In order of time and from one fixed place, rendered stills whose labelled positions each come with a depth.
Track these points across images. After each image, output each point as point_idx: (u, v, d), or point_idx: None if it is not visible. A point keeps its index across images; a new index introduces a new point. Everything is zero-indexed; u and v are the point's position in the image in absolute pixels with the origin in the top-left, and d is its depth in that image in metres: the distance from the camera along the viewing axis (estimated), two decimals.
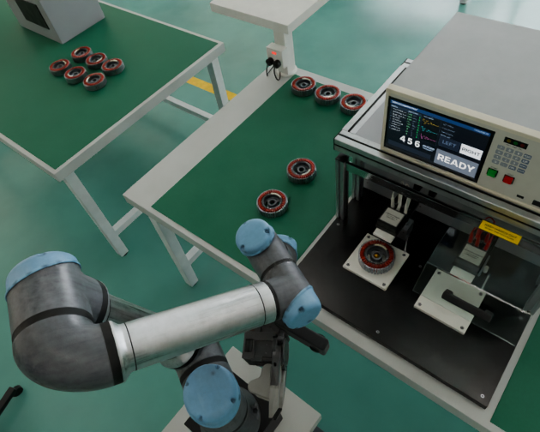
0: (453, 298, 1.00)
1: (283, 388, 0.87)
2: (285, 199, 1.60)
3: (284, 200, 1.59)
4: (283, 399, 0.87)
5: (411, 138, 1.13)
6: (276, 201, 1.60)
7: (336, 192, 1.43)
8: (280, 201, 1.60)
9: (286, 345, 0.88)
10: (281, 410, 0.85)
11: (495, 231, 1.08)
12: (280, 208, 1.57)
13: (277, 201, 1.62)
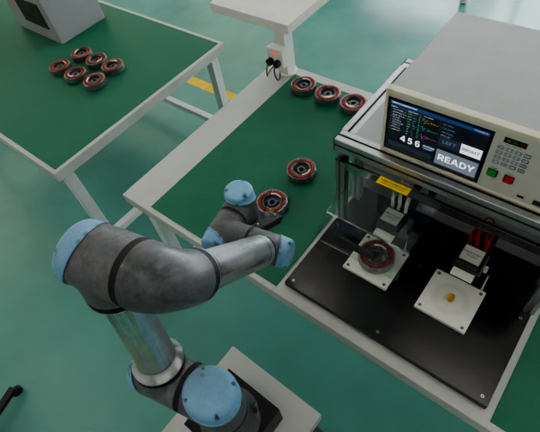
0: (344, 241, 1.13)
1: None
2: (285, 199, 1.60)
3: (284, 200, 1.59)
4: None
5: (411, 138, 1.13)
6: (276, 201, 1.60)
7: (336, 192, 1.43)
8: (280, 201, 1.60)
9: None
10: None
11: (389, 185, 1.21)
12: (280, 208, 1.57)
13: (277, 201, 1.62)
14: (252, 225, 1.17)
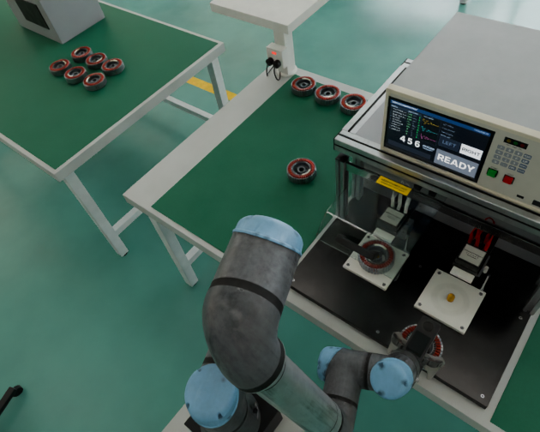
0: (344, 241, 1.13)
1: (403, 337, 1.14)
2: (441, 344, 1.15)
3: (439, 346, 1.14)
4: (399, 333, 1.16)
5: (411, 138, 1.13)
6: None
7: (336, 192, 1.43)
8: (432, 345, 1.15)
9: None
10: (400, 333, 1.18)
11: (389, 185, 1.21)
12: None
13: None
14: None
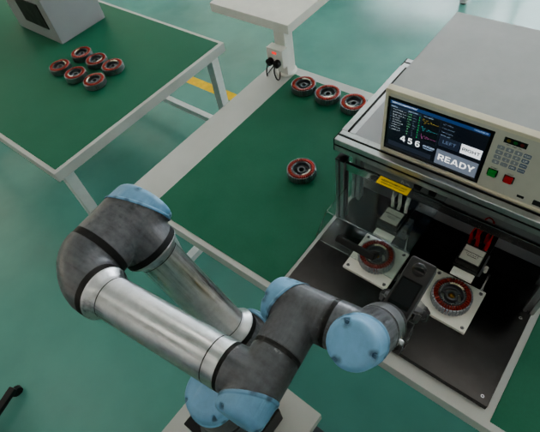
0: (344, 241, 1.13)
1: None
2: (471, 293, 1.26)
3: (470, 295, 1.25)
4: None
5: (411, 138, 1.13)
6: (458, 295, 1.27)
7: (336, 192, 1.43)
8: (463, 295, 1.26)
9: None
10: None
11: (389, 185, 1.21)
12: (465, 307, 1.23)
13: (457, 292, 1.28)
14: None
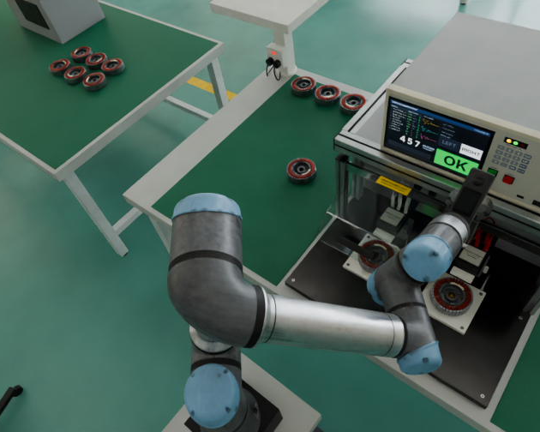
0: (344, 241, 1.13)
1: None
2: (471, 293, 1.26)
3: (470, 295, 1.25)
4: None
5: (411, 138, 1.13)
6: (458, 295, 1.27)
7: (336, 192, 1.43)
8: (463, 295, 1.26)
9: None
10: None
11: (389, 185, 1.21)
12: (465, 307, 1.23)
13: (457, 292, 1.28)
14: None
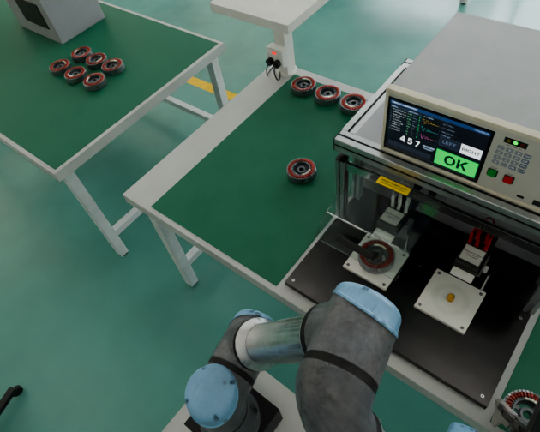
0: (344, 241, 1.13)
1: (510, 408, 1.03)
2: None
3: None
4: (503, 402, 1.05)
5: (411, 138, 1.13)
6: None
7: (336, 192, 1.43)
8: None
9: None
10: (503, 399, 1.07)
11: (389, 185, 1.21)
12: None
13: (532, 411, 1.06)
14: None
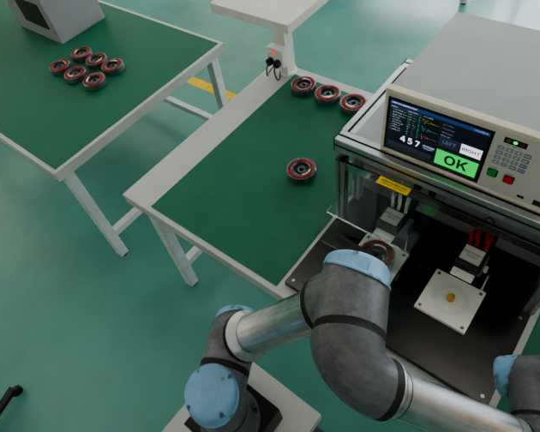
0: (344, 241, 1.13)
1: None
2: None
3: None
4: None
5: (411, 138, 1.13)
6: None
7: (336, 192, 1.43)
8: None
9: None
10: None
11: (389, 185, 1.21)
12: None
13: None
14: None
